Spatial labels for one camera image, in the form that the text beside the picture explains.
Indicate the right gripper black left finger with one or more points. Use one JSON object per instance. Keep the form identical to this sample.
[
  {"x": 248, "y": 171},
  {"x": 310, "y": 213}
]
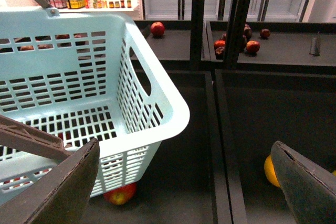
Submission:
[{"x": 62, "y": 195}]

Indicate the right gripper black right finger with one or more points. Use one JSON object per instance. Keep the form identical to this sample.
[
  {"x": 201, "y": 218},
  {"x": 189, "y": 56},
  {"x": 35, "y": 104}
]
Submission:
[{"x": 308, "y": 188}]

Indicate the brown basket handle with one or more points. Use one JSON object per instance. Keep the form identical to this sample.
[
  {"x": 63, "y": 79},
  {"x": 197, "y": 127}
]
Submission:
[{"x": 25, "y": 138}]

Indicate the light blue plastic basket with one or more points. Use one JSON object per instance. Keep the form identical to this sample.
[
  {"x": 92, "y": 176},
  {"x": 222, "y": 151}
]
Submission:
[{"x": 80, "y": 76}]

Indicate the red yellow apple under basket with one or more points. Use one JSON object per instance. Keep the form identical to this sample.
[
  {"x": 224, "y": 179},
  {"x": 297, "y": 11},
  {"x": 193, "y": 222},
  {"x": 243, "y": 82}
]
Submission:
[{"x": 121, "y": 195}]

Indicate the orange fruit in bin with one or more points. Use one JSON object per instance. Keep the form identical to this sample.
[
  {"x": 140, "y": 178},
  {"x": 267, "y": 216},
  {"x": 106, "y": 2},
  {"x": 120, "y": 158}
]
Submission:
[{"x": 270, "y": 172}]

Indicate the red apple right tray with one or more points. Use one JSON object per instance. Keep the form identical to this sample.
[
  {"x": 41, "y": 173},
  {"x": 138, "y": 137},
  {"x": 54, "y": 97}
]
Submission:
[{"x": 252, "y": 47}]

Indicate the white chest freezer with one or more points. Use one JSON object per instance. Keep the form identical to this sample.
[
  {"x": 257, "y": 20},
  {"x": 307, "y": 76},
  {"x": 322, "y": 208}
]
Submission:
[{"x": 323, "y": 11}]

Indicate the red apple on shelf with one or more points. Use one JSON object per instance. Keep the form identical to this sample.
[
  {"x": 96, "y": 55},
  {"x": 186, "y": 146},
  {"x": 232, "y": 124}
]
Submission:
[{"x": 157, "y": 29}]

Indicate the black shelf post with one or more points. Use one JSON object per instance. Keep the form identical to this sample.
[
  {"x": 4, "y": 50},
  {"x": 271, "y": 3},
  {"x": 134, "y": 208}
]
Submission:
[{"x": 235, "y": 28}]

